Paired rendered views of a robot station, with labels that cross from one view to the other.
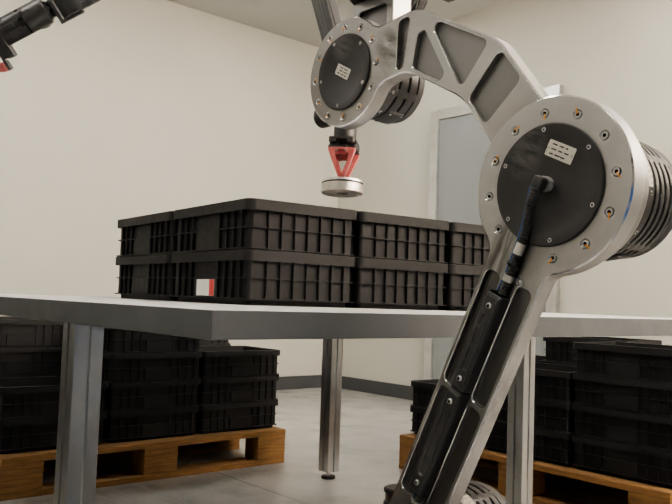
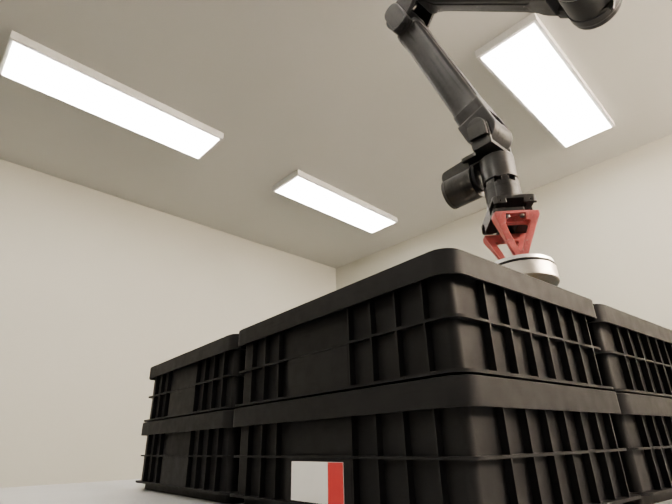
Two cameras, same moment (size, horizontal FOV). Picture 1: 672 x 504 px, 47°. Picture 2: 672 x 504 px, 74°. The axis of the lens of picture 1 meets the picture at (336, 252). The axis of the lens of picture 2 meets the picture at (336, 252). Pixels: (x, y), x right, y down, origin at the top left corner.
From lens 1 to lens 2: 134 cm
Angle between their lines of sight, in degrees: 20
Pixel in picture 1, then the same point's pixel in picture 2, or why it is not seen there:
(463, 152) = not seen: hidden behind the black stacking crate
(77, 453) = not seen: outside the picture
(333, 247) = (581, 372)
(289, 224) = (514, 318)
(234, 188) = not seen: hidden behind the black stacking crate
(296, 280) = (555, 455)
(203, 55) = (241, 266)
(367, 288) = (641, 459)
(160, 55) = (210, 266)
